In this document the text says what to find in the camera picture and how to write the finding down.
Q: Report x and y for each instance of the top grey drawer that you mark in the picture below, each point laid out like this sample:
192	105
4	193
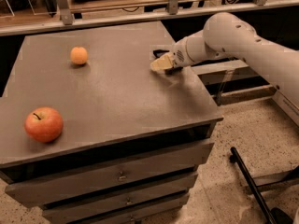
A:
84	180

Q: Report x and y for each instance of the small orange fruit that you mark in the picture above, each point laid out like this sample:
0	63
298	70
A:
78	55

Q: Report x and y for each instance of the black chair base leg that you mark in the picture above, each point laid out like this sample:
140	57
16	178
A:
260	184

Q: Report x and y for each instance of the grey drawer cabinet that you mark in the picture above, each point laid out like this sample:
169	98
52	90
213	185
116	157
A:
113	106

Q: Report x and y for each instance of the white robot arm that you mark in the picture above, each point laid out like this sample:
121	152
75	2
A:
226	36

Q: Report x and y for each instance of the dark blue rxbar wrapper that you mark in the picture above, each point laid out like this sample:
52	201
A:
158	53

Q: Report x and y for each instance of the middle grey drawer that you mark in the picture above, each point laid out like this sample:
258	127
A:
98	205

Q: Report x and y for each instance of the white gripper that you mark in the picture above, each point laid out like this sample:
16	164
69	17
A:
177	56

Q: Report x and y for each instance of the bottom grey drawer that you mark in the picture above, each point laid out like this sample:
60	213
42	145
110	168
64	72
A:
136	212

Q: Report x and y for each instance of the red apple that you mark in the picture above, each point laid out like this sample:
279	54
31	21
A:
44	124

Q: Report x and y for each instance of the grey drawer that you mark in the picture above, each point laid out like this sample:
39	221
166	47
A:
136	212
84	180
98	205

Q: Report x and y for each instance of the metal railing frame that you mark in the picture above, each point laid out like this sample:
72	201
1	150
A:
72	15

